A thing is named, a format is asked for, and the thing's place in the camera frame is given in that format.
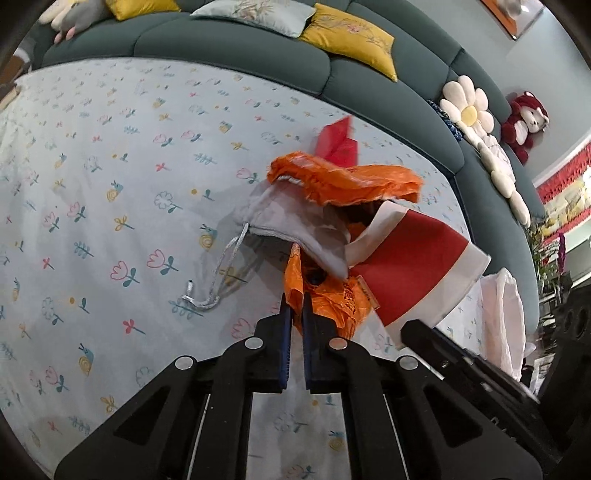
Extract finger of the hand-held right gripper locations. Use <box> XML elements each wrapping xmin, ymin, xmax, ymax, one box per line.
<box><xmin>400</xmin><ymin>318</ymin><xmax>467</xmax><ymax>371</ymax></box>

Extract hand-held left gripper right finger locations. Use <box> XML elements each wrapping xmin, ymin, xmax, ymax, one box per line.
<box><xmin>301</xmin><ymin>296</ymin><xmax>541</xmax><ymax>480</ymax></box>

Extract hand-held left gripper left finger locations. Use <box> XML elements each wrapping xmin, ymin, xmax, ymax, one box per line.
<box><xmin>54</xmin><ymin>293</ymin><xmax>293</xmax><ymax>480</ymax></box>

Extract white plastic bag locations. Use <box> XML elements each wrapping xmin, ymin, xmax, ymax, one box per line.
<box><xmin>479</xmin><ymin>268</ymin><xmax>528</xmax><ymax>380</ymax></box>

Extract red and white cloth bag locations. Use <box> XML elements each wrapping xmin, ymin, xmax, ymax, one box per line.
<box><xmin>344</xmin><ymin>200</ymin><xmax>491</xmax><ymax>350</ymax></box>

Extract orange plastic bag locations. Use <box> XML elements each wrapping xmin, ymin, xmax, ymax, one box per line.
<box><xmin>267</xmin><ymin>151</ymin><xmax>425</xmax><ymax>343</ymax></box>

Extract dark dining chairs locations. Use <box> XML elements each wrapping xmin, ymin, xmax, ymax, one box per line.
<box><xmin>549</xmin><ymin>277</ymin><xmax>591</xmax><ymax>361</ymax></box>

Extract green potted plant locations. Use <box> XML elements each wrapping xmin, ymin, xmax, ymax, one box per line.
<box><xmin>525</xmin><ymin>216</ymin><xmax>574</xmax><ymax>306</ymax></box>

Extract purple orchid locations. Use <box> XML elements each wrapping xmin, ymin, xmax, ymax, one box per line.
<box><xmin>556</xmin><ymin>232</ymin><xmax>570</xmax><ymax>278</ymax></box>

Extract white flower pillow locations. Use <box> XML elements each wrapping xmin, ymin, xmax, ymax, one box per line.
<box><xmin>39</xmin><ymin>0</ymin><xmax>77</xmax><ymax>24</ymax></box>
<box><xmin>438</xmin><ymin>76</ymin><xmax>502</xmax><ymax>140</ymax></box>
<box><xmin>475</xmin><ymin>133</ymin><xmax>533</xmax><ymax>227</ymax></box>

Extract floral tablecloth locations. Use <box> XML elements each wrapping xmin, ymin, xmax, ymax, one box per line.
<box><xmin>0</xmin><ymin>57</ymin><xmax>491</xmax><ymax>480</ymax></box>

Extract red envelope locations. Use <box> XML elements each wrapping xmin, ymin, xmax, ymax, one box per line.
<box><xmin>314</xmin><ymin>116</ymin><xmax>360</xmax><ymax>166</ymax></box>

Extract blue patterned cloth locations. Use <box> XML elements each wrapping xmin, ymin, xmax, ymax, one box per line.
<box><xmin>427</xmin><ymin>99</ymin><xmax>465</xmax><ymax>142</ymax></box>

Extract red bear plush toy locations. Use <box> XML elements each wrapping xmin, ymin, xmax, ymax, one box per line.
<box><xmin>501</xmin><ymin>91</ymin><xmax>551</xmax><ymax>165</ymax></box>

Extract teal sofa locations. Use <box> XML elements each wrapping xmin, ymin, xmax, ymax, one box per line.
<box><xmin>31</xmin><ymin>0</ymin><xmax>546</xmax><ymax>334</ymax></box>

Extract large yellow embroidered cushion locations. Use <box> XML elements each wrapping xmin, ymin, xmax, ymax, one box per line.
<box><xmin>298</xmin><ymin>3</ymin><xmax>398</xmax><ymax>82</ymax></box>

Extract light blue embroidered cushion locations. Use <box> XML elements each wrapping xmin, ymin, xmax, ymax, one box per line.
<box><xmin>189</xmin><ymin>0</ymin><xmax>317</xmax><ymax>39</ymax></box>

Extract small yellow embroidered cushion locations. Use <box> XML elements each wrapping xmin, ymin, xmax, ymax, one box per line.
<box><xmin>105</xmin><ymin>0</ymin><xmax>182</xmax><ymax>22</ymax></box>

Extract grey plush toy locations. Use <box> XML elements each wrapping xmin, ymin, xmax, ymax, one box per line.
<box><xmin>54</xmin><ymin>0</ymin><xmax>112</xmax><ymax>44</ymax></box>

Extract light drawstring pouch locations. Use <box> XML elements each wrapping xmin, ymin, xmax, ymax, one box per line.
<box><xmin>180</xmin><ymin>184</ymin><xmax>352</xmax><ymax>309</ymax></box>

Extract red framed wall mural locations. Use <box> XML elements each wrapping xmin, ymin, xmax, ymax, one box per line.
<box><xmin>534</xmin><ymin>142</ymin><xmax>591</xmax><ymax>241</ymax></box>

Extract orange wall picture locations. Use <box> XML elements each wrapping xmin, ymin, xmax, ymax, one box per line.
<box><xmin>479</xmin><ymin>0</ymin><xmax>546</xmax><ymax>42</ymax></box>

